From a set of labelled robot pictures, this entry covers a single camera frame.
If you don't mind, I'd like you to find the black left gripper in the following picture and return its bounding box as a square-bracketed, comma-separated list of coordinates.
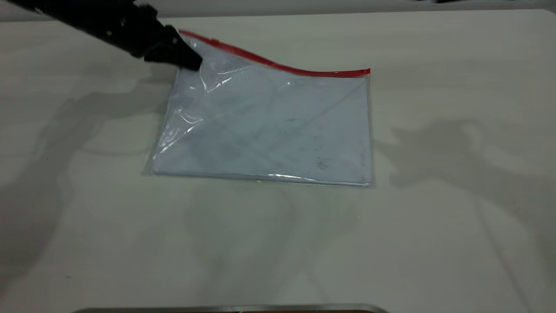
[114, 3, 203, 71]

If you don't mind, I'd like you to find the clear zip bag red strip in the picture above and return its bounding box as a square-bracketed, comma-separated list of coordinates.
[143, 29, 375, 188]

